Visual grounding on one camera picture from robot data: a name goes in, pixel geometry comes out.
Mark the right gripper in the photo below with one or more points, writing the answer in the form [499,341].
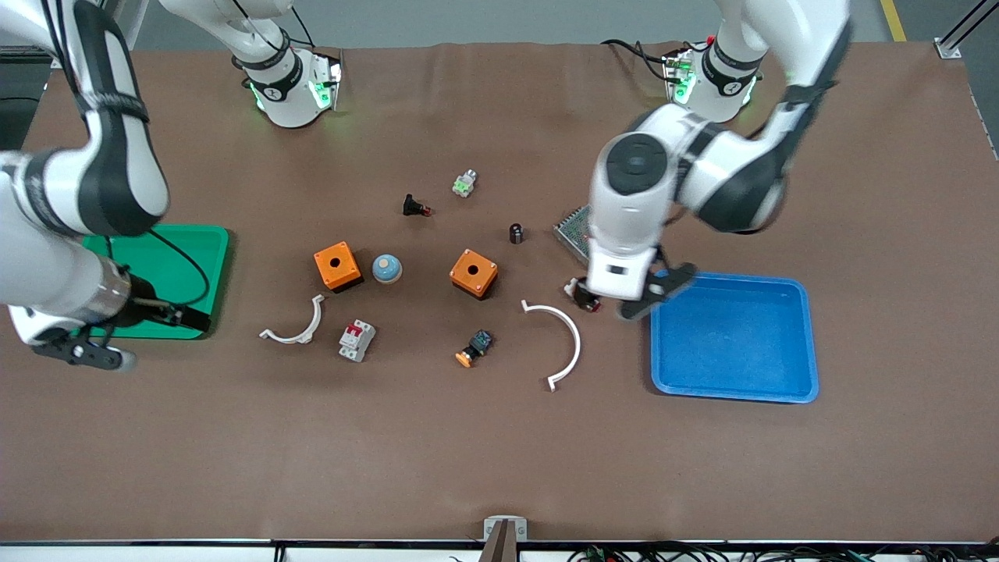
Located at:
[146,311]

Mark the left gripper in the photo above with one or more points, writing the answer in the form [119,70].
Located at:
[584,294]

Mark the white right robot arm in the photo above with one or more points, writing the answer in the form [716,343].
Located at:
[47,257]

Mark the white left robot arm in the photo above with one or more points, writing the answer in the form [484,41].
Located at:
[702,168]

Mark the small black cylindrical capacitor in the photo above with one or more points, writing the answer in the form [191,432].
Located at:
[516,233]

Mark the white red circuit breaker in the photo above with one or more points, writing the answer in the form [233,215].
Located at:
[357,341]

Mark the large white pipe clamp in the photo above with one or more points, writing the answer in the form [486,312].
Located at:
[575,336]

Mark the perforated metal power supply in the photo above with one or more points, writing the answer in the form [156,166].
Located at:
[574,230]

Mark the orange cap black pushbutton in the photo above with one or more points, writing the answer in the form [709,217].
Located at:
[478,343]

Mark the blue plastic tray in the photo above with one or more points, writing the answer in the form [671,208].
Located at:
[734,343]

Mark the green plastic tray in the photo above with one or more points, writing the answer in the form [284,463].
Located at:
[187,257]

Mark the green white contact block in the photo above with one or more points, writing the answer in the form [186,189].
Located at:
[464,184]

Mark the light blue round dome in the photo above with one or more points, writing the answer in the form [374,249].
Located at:
[387,268]

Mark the brown table cover mat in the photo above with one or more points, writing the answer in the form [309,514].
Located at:
[234,453]

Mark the black equipment box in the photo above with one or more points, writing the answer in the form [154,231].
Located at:
[19,101]

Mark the small white pipe clamp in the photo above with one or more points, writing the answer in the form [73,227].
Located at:
[312,324]

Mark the red cap pushbutton switch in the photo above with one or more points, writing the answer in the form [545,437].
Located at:
[572,288]

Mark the orange button enclosure box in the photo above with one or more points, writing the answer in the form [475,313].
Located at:
[337,264]
[473,272]

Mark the black switch with red tip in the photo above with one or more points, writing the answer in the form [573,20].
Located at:
[411,206]

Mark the grey metal bracket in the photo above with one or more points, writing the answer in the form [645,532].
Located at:
[505,527]

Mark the white table frame rail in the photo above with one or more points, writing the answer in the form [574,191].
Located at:
[156,553]

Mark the brown camera pole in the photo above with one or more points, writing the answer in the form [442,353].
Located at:
[499,550]

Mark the aluminium profile post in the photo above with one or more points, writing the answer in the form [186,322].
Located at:
[956,35]

